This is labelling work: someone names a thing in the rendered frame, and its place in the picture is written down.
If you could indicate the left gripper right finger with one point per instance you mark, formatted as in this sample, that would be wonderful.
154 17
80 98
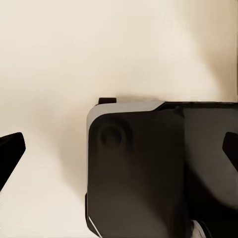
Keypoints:
230 148

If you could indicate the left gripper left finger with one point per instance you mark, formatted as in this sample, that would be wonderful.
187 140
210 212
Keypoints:
12 148

